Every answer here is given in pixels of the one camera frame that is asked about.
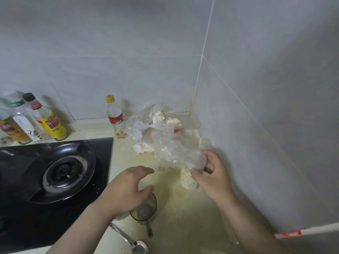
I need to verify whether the person's right hand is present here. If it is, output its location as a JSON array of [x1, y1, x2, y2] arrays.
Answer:
[[189, 150, 236, 207]]

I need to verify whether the person's left hand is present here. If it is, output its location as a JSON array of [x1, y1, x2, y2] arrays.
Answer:
[[94, 166, 155, 219]]

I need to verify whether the dark tinted drinking glass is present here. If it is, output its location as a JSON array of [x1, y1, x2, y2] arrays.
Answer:
[[129, 192, 158, 238]]

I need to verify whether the clear plastic oat jar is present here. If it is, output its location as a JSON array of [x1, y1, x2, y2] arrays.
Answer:
[[179, 150, 208, 190]]

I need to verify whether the metal spoon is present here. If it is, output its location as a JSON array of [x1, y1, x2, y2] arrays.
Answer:
[[109, 222, 149, 254]]

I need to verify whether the person's left forearm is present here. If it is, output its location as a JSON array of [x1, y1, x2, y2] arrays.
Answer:
[[46, 202, 117, 254]]

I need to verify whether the person's right forearm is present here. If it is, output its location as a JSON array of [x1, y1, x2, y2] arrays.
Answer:
[[217, 194, 292, 254]]

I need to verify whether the black glass gas stove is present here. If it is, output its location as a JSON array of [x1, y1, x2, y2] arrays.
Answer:
[[0, 137, 114, 254]]

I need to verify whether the black round stove burner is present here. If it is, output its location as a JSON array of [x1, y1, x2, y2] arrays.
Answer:
[[29, 141, 96, 205]]

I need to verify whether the clear plastic bag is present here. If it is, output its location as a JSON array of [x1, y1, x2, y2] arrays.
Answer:
[[126, 104, 212, 168]]

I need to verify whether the yellow cap red label bottle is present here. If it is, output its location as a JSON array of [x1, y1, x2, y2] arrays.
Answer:
[[106, 94, 127, 139]]

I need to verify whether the red sticker strip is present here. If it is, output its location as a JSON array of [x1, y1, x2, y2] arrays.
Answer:
[[274, 230, 302, 239]]

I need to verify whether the yellow label vinegar bottle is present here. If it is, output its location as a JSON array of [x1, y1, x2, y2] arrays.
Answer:
[[22, 92, 68, 141]]

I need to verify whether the white cap green band bottle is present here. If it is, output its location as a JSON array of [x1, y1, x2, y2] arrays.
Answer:
[[4, 91, 44, 142]]

